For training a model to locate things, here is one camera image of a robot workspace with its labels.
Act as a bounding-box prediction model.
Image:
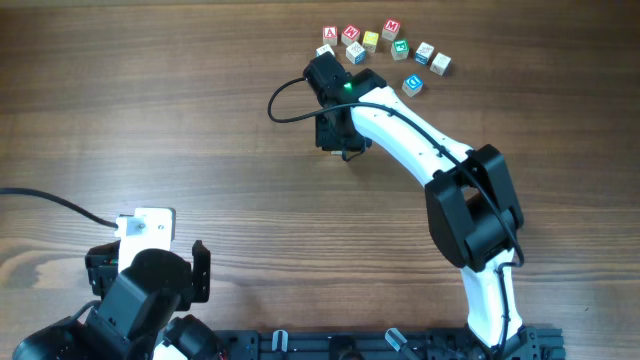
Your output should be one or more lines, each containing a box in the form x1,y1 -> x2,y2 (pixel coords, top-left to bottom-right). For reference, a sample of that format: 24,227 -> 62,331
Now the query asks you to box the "left camera cable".
0,187 -> 120,230

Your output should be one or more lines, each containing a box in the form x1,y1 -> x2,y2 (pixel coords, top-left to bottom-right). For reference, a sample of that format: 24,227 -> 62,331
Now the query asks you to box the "plain wooden block right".
430,53 -> 451,76

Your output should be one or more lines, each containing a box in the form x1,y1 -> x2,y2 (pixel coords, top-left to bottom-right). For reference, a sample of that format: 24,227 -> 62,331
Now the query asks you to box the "white block blue side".
315,44 -> 335,57

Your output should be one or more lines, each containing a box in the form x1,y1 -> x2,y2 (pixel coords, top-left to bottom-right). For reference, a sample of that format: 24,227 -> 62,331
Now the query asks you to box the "camera cable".
0,187 -> 120,230
266,77 -> 351,124

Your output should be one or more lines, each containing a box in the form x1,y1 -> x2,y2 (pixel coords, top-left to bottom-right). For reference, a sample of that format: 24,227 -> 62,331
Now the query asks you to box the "green letter block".
391,39 -> 410,61

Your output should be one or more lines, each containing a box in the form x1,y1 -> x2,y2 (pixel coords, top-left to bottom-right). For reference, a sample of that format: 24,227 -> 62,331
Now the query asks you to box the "red letter M block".
382,18 -> 401,41

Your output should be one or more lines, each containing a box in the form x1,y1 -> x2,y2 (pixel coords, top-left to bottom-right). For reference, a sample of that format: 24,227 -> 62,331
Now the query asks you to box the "yellow top block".
362,31 -> 380,53

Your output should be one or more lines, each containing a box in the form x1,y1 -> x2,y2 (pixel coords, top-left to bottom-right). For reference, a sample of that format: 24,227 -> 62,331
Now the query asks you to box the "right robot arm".
303,54 -> 524,350

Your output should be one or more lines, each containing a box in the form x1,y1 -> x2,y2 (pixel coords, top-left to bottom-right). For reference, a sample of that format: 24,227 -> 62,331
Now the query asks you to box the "white block blue picture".
414,42 -> 435,66

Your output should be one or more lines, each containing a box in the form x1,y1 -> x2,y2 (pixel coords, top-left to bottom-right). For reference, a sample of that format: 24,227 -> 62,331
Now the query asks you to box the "white block centre row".
346,42 -> 366,65

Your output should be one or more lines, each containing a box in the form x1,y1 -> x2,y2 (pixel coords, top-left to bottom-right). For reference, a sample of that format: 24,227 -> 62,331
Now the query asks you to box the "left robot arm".
12,240 -> 211,359

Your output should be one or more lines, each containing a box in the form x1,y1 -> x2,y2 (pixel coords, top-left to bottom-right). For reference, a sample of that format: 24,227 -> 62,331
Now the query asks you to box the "blue letter D block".
402,74 -> 424,97

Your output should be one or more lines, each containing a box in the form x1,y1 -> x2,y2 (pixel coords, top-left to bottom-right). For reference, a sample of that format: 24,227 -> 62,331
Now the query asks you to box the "red letter W block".
341,24 -> 361,46

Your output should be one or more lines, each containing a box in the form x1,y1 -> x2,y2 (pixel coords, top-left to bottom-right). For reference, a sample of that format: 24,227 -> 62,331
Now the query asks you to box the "right camera cable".
266,77 -> 351,124

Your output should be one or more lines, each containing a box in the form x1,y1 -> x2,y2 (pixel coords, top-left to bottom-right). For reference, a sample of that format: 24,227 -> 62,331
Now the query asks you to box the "red letter A block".
322,26 -> 338,46

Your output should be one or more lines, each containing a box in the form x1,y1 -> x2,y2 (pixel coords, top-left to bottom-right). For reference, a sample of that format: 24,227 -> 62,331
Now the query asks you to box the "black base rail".
216,326 -> 567,360

